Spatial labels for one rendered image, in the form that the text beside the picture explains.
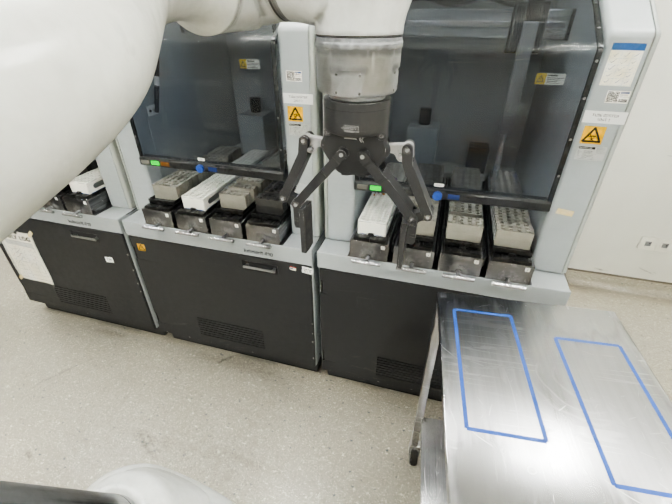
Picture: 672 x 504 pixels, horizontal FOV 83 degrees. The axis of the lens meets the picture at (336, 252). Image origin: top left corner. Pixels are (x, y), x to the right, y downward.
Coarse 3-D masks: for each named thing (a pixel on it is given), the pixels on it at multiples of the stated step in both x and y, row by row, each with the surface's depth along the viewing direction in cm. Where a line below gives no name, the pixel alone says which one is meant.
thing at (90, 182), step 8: (96, 168) 173; (80, 176) 166; (88, 176) 165; (96, 176) 165; (72, 184) 161; (80, 184) 160; (88, 184) 160; (96, 184) 172; (104, 184) 167; (88, 192) 161
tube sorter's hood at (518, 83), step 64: (448, 0) 110; (512, 0) 106; (576, 0) 102; (448, 64) 103; (512, 64) 99; (576, 64) 95; (448, 128) 111; (512, 128) 106; (576, 128) 102; (384, 192) 126; (448, 192) 120; (512, 192) 116
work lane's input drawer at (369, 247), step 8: (392, 224) 140; (392, 232) 136; (352, 240) 132; (360, 240) 132; (368, 240) 131; (376, 240) 130; (384, 240) 129; (392, 240) 139; (352, 248) 134; (360, 248) 133; (368, 248) 132; (376, 248) 131; (384, 248) 130; (352, 256) 135; (360, 256) 134; (368, 256) 133; (376, 256) 132; (384, 256) 132; (368, 264) 130; (376, 264) 129
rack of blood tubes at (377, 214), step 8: (376, 192) 151; (368, 200) 145; (376, 200) 145; (384, 200) 145; (368, 208) 139; (376, 208) 140; (384, 208) 139; (392, 208) 140; (360, 216) 134; (368, 216) 134; (376, 216) 134; (384, 216) 135; (392, 216) 144; (360, 224) 132; (368, 224) 131; (376, 224) 130; (384, 224) 129; (360, 232) 134; (368, 232) 133; (376, 232) 132; (384, 232) 131
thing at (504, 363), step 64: (448, 320) 96; (512, 320) 96; (576, 320) 96; (448, 384) 80; (512, 384) 80; (576, 384) 80; (640, 384) 80; (448, 448) 68; (512, 448) 68; (576, 448) 68; (640, 448) 68
